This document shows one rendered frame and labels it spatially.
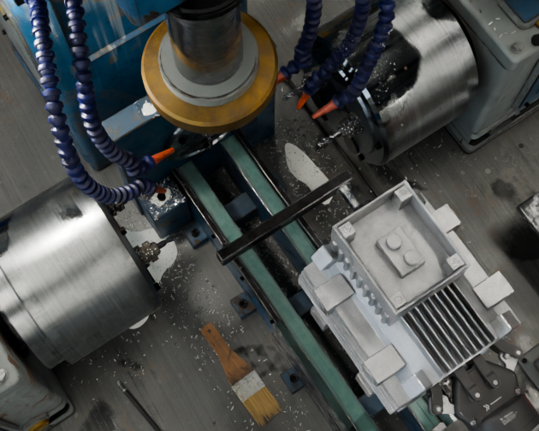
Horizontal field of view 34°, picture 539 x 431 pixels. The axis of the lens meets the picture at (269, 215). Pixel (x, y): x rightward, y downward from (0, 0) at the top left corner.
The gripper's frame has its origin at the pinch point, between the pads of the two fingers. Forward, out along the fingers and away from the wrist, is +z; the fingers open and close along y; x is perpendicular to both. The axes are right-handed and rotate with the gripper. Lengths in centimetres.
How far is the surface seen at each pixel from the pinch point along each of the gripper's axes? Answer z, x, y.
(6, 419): 18, 40, 53
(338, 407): -9.3, 43.6, 9.1
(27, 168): 59, 64, 31
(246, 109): 30.4, 6.9, 2.5
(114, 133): 44, 27, 17
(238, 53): 35.6, 1.3, 0.7
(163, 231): 33, 57, 16
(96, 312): 22.2, 28.3, 32.9
